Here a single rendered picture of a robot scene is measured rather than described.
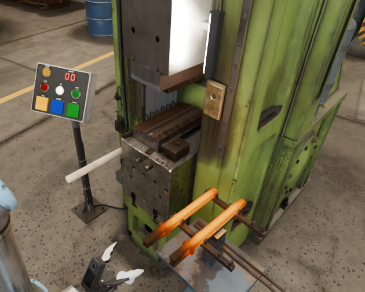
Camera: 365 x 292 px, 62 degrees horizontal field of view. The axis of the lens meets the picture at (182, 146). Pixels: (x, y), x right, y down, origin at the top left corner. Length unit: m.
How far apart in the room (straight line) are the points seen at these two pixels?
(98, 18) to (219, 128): 4.99
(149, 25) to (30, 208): 1.84
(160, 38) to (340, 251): 2.05
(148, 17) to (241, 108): 0.54
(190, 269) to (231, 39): 0.97
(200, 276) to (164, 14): 1.08
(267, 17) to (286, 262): 1.75
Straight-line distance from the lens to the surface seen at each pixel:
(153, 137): 1.60
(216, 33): 1.28
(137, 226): 2.22
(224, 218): 1.26
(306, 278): 2.44
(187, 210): 1.26
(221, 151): 1.52
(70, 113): 1.83
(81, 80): 1.82
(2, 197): 0.78
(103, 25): 6.23
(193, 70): 1.58
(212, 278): 1.42
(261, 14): 1.22
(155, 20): 1.34
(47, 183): 2.90
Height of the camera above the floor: 1.92
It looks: 37 degrees down
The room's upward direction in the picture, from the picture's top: 5 degrees clockwise
